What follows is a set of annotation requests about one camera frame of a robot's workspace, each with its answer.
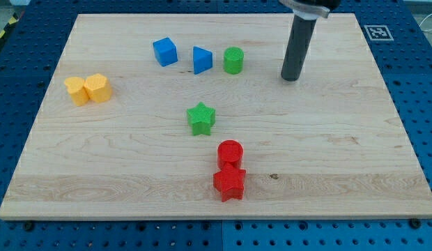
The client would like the robot arm flange silver black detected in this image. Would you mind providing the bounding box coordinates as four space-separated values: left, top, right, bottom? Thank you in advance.
279 0 341 20

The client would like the green star block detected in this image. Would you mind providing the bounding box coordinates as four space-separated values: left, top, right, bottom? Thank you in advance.
186 102 216 136

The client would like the red cylinder block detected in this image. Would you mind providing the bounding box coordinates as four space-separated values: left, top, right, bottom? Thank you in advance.
217 139 244 169

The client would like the red star block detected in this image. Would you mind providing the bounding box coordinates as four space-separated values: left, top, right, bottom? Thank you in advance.
213 163 246 202

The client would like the blue triangular prism block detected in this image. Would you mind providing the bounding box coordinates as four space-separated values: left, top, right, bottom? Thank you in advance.
192 46 213 75

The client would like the light wooden board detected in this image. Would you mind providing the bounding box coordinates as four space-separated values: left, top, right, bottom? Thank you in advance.
0 13 432 221

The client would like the green cylinder block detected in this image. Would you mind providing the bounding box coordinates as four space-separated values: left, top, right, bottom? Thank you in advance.
223 47 244 75

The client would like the blue cube block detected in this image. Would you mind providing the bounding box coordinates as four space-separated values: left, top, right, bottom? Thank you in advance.
153 37 178 67

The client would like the yellow hexagon block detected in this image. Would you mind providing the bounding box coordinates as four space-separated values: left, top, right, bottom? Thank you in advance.
84 73 112 102

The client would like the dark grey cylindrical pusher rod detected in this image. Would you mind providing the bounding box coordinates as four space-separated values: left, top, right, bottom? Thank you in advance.
281 15 316 82

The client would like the yellow heart block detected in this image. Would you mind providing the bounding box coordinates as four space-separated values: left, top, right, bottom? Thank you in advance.
64 77 89 106

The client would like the white fiducial marker tag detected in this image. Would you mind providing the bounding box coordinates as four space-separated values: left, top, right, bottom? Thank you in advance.
364 24 394 41

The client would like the yellow black hazard tape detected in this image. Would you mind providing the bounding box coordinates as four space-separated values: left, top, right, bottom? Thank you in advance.
0 13 20 47

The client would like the white cable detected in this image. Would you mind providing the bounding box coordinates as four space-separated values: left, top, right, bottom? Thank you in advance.
418 9 432 34

